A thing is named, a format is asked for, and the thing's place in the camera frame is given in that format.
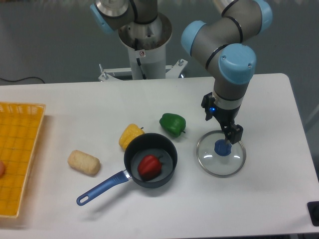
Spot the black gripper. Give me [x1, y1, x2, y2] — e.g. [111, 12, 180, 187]
[213, 107, 243, 144]

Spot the yellow woven basket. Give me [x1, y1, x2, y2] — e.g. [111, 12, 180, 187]
[0, 102, 46, 218]

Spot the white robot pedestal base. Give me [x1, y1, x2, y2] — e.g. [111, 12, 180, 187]
[98, 13, 188, 82]

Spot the dark saucepan blue handle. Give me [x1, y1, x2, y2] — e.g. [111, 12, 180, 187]
[76, 133, 177, 206]

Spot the green bell pepper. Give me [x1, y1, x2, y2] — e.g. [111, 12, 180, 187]
[159, 113, 186, 137]

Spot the black device table corner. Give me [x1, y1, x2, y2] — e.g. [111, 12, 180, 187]
[307, 201, 319, 227]

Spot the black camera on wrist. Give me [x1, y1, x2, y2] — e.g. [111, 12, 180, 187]
[201, 92, 215, 121]

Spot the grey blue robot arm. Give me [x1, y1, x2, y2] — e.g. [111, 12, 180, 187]
[90, 0, 273, 144]

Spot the red bell pepper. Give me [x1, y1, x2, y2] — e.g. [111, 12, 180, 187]
[138, 154, 163, 181]

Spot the black floor cable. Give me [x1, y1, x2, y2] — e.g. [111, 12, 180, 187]
[0, 76, 46, 84]

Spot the beige bread roll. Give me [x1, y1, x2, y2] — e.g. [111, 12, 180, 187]
[67, 150, 101, 176]

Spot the glass pot lid blue knob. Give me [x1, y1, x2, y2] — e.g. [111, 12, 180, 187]
[196, 129, 247, 178]

